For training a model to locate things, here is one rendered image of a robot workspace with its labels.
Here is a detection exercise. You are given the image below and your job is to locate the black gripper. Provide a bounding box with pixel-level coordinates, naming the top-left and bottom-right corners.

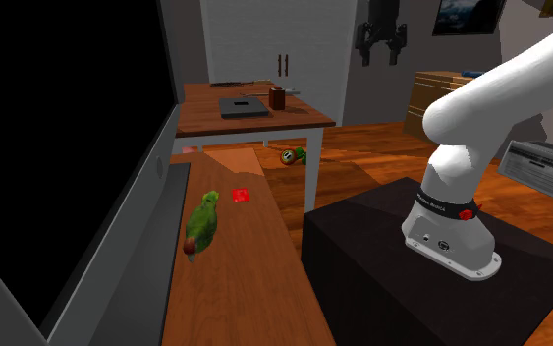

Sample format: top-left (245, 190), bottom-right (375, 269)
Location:
top-left (355, 0), bottom-right (409, 68)

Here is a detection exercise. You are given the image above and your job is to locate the wooden chest of drawers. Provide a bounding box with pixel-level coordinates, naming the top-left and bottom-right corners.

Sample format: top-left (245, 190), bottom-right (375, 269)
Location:
top-left (402, 69), bottom-right (487, 145)

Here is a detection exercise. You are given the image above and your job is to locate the white wardrobe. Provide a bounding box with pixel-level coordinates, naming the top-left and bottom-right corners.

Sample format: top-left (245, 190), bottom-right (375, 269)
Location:
top-left (199, 0), bottom-right (359, 128)

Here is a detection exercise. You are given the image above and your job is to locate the green and red toy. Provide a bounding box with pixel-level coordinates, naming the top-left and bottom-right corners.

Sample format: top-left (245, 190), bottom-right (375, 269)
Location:
top-left (279, 146), bottom-right (308, 167)

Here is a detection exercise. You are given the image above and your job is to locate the wooden table with white legs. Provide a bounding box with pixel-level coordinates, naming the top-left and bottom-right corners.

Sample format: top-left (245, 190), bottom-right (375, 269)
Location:
top-left (172, 79), bottom-right (338, 215)

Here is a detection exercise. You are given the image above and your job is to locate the grey box appliance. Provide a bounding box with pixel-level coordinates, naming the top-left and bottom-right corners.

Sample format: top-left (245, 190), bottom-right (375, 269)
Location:
top-left (496, 140), bottom-right (553, 202)

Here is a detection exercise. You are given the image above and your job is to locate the black robot stand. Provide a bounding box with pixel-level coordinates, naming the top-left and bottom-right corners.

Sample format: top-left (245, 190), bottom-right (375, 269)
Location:
top-left (301, 176), bottom-right (553, 346)

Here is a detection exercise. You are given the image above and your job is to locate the green parrot figure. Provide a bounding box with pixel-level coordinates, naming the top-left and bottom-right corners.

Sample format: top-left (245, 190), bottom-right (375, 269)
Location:
top-left (182, 190), bottom-right (221, 264)

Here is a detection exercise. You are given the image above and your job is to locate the brown wooden desk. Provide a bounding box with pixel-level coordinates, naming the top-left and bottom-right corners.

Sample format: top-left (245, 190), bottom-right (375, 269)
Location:
top-left (160, 146), bottom-right (337, 346)

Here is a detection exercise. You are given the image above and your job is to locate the large grey-framed television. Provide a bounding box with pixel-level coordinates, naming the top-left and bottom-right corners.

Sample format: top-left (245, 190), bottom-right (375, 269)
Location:
top-left (0, 0), bottom-right (192, 346)

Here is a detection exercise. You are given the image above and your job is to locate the dark framed wall picture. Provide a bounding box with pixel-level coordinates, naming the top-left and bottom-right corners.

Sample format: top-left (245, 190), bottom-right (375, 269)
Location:
top-left (431, 0), bottom-right (508, 37)

